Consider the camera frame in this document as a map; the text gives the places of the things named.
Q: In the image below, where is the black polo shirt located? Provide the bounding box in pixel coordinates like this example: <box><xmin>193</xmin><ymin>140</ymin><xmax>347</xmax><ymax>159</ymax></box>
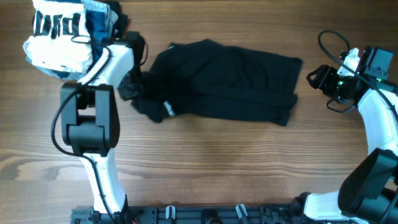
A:
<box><xmin>130</xmin><ymin>39</ymin><xmax>303</xmax><ymax>126</ymax></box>

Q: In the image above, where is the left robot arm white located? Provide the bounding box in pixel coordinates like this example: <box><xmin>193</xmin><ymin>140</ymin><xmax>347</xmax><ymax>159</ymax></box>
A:
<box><xmin>55</xmin><ymin>31</ymin><xmax>146</xmax><ymax>223</ymax></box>

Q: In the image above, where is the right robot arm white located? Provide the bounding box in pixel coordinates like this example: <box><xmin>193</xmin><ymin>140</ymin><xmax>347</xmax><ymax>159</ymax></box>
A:
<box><xmin>300</xmin><ymin>65</ymin><xmax>397</xmax><ymax>223</ymax></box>

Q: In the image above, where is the black folded garment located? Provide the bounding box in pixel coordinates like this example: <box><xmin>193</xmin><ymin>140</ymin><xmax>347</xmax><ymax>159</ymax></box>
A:
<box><xmin>105</xmin><ymin>1</ymin><xmax>128</xmax><ymax>38</ymax></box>

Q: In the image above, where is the light grey-blue folded garment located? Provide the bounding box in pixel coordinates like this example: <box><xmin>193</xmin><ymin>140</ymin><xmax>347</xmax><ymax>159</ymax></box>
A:
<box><xmin>26</xmin><ymin>1</ymin><xmax>110</xmax><ymax>78</ymax></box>

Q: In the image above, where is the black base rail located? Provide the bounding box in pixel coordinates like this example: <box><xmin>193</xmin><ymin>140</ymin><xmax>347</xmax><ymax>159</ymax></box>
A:
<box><xmin>70</xmin><ymin>203</ymin><xmax>305</xmax><ymax>224</ymax></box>

